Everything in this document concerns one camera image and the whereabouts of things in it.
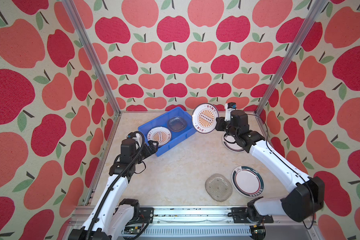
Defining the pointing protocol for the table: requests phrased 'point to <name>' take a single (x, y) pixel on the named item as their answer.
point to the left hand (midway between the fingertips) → (155, 146)
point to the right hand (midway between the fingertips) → (220, 117)
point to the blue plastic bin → (162, 120)
